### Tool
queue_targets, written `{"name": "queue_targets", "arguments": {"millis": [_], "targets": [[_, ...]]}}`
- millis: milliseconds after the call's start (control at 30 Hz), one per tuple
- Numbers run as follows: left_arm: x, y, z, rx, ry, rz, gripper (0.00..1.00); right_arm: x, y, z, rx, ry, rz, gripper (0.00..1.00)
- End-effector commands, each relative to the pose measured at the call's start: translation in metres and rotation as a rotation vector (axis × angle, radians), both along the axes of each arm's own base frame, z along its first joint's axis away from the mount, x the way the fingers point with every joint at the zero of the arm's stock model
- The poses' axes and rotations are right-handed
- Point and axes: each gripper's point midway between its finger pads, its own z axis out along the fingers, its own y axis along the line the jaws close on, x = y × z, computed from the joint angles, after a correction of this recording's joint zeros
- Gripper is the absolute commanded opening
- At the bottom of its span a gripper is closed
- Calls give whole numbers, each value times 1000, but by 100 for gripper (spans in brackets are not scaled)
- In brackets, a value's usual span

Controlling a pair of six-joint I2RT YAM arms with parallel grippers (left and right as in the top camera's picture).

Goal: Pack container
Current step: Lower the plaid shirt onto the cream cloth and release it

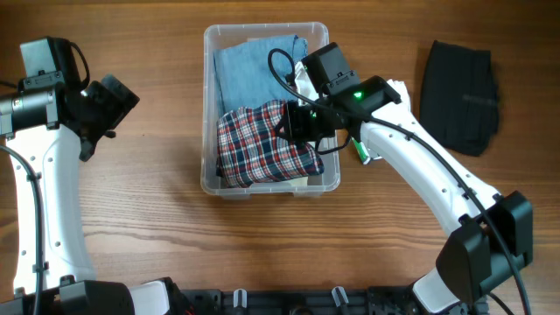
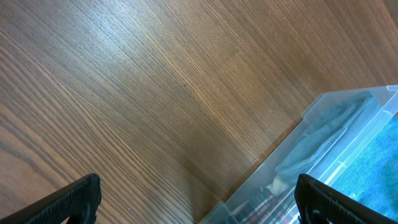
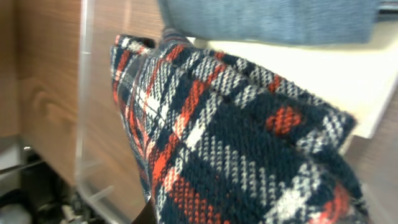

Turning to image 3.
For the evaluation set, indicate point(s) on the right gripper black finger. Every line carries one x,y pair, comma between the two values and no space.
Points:
147,215

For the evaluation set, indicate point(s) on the red plaid shirt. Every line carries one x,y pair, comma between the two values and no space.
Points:
219,139

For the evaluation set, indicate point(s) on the blue jeans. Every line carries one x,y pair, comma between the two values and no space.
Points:
296,22

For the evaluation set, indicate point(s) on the cream cloth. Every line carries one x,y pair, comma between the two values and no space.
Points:
357,78

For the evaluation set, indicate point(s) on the clear plastic storage bin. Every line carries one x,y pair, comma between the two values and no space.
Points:
106,173

